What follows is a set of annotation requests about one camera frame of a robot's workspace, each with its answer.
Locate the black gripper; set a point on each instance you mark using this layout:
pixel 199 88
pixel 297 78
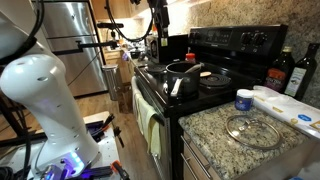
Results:
pixel 162 21

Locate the small bottle black cap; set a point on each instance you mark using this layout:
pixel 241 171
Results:
pixel 164 42

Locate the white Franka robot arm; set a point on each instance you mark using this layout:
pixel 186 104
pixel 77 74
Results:
pixel 43 100

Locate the white robot base table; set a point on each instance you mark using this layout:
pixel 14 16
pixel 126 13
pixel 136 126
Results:
pixel 106 146

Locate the black electric stove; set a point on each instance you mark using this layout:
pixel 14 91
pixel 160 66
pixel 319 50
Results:
pixel 233 40

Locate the dark bottle orange label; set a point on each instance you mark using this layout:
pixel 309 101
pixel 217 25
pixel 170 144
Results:
pixel 278 75

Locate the dark olive oil bottle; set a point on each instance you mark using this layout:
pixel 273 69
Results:
pixel 300 76

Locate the black countertop appliance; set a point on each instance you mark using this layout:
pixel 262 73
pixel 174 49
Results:
pixel 176 48

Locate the small black coil burner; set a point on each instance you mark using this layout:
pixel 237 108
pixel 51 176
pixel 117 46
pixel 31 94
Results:
pixel 156 69

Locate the red-capped spice jar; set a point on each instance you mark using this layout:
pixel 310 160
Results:
pixel 190 58

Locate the slotted wooden spatula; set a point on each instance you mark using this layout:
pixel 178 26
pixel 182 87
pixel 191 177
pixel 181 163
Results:
pixel 193 68

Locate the plain wooden spoon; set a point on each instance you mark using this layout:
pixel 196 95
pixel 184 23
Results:
pixel 205 74

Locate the wooden kitchen cabinets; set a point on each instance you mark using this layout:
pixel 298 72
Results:
pixel 115 8

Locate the white dish towel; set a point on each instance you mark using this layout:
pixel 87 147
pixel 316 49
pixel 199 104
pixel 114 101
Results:
pixel 136 93

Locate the large black coil burner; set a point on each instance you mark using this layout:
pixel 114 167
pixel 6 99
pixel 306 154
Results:
pixel 216 81

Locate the grey trash can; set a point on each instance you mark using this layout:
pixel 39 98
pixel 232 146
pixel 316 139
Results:
pixel 111 81

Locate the stainless steel fridge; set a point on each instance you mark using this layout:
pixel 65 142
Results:
pixel 76 50

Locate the pale yellow dish towel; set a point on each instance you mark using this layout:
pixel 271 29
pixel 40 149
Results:
pixel 151 130

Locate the blue jar white lid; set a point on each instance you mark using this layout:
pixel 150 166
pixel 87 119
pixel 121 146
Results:
pixel 244 101

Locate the black clamp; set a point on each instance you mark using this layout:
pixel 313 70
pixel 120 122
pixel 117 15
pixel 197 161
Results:
pixel 118 135

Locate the granite topped counter cabinet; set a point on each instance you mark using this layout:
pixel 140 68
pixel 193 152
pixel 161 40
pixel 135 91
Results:
pixel 213 143

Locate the round glass pot lid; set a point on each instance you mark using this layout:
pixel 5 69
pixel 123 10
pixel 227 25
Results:
pixel 233 133

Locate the white yellow paper package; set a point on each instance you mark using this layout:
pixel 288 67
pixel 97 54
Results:
pixel 286 108

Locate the black stereo camera bar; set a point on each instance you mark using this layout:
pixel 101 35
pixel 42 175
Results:
pixel 110 25

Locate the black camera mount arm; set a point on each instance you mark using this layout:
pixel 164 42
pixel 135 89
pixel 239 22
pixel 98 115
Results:
pixel 86 45

